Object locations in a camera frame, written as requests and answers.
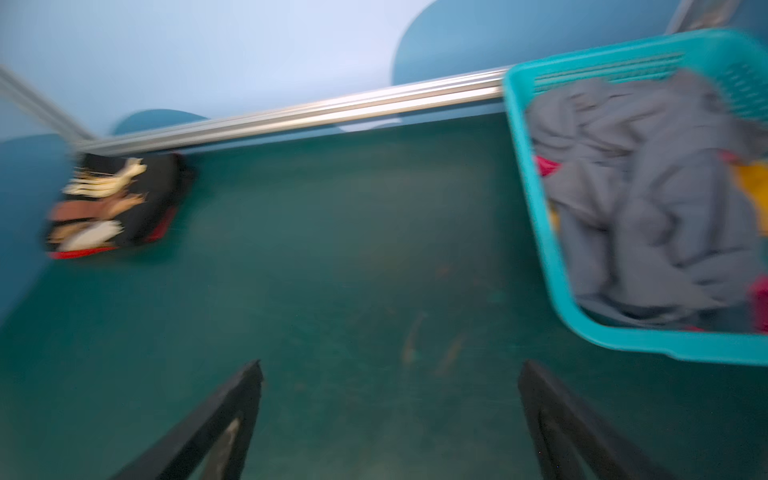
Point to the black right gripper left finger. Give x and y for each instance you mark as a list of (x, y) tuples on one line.
[(215, 436)]

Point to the grey t shirt in basket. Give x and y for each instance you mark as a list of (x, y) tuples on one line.
[(654, 228)]

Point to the pink garment in basket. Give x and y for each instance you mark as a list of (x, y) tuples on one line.
[(759, 289)]

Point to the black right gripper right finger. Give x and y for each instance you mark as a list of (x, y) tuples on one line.
[(567, 432)]

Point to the black printed t shirt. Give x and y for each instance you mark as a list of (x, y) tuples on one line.
[(112, 203)]

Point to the left aluminium corner post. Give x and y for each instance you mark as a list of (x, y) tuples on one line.
[(42, 108)]

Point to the yellow garment in basket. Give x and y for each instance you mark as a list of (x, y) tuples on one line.
[(752, 179)]

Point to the horizontal aluminium frame rail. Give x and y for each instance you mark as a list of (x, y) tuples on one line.
[(443, 92)]

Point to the teal plastic basket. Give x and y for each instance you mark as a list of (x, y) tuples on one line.
[(737, 64)]

